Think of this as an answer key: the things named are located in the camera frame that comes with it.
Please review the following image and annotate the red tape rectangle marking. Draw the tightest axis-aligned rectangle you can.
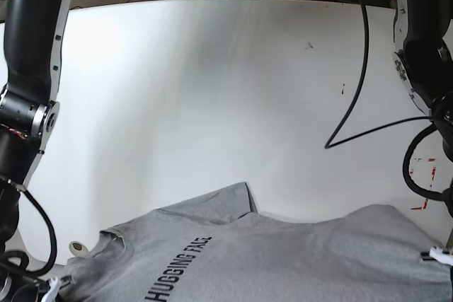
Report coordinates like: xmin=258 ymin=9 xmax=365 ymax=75
xmin=409 ymin=158 xmax=437 ymax=211

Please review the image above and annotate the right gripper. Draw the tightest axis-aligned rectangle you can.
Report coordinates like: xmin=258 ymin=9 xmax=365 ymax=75
xmin=1 ymin=269 xmax=46 ymax=302

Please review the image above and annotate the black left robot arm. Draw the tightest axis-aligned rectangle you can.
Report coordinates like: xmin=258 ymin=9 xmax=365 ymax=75
xmin=394 ymin=0 xmax=452 ymax=159

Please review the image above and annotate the grey T-shirt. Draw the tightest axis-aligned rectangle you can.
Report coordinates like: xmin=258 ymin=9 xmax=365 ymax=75
xmin=61 ymin=182 xmax=452 ymax=301

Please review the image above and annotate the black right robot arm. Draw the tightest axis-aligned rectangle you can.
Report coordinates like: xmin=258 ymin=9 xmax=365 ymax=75
xmin=1 ymin=0 xmax=71 ymax=243

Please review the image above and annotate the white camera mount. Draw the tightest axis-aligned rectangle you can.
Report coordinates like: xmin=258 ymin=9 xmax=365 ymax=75
xmin=420 ymin=246 xmax=453 ymax=267
xmin=40 ymin=275 xmax=74 ymax=302

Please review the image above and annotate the left table cable grommet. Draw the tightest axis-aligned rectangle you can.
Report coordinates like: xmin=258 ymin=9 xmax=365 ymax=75
xmin=69 ymin=241 xmax=89 ymax=257

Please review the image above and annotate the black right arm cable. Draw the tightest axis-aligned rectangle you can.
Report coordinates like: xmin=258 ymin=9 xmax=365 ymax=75
xmin=0 ymin=181 xmax=59 ymax=281

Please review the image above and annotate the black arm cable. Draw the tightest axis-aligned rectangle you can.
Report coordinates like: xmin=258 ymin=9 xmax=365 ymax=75
xmin=324 ymin=0 xmax=453 ymax=204
xmin=0 ymin=181 xmax=59 ymax=281

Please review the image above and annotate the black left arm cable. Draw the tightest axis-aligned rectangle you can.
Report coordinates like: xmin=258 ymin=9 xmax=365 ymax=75
xmin=324 ymin=0 xmax=453 ymax=204

